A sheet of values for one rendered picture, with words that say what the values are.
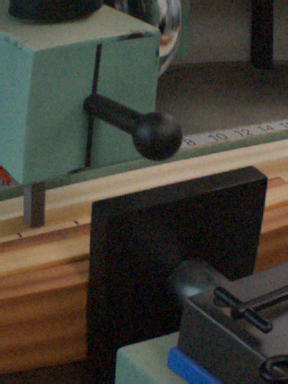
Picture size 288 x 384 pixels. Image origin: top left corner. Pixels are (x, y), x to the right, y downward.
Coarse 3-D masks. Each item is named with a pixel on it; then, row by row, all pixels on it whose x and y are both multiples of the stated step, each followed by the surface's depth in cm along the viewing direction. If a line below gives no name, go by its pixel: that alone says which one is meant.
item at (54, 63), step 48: (0, 0) 55; (0, 48) 49; (48, 48) 47; (96, 48) 48; (144, 48) 49; (0, 96) 50; (48, 96) 48; (144, 96) 51; (0, 144) 50; (48, 144) 49; (96, 144) 51
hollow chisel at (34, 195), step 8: (32, 184) 55; (40, 184) 56; (24, 192) 56; (32, 192) 55; (40, 192) 56; (24, 200) 56; (32, 200) 56; (40, 200) 56; (24, 208) 56; (32, 208) 56; (40, 208) 56; (24, 216) 57; (32, 216) 56; (40, 216) 56; (32, 224) 56; (40, 224) 57
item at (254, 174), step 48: (144, 192) 51; (192, 192) 51; (240, 192) 53; (96, 240) 50; (144, 240) 51; (192, 240) 52; (240, 240) 54; (96, 288) 51; (144, 288) 52; (192, 288) 51; (96, 336) 52; (144, 336) 54
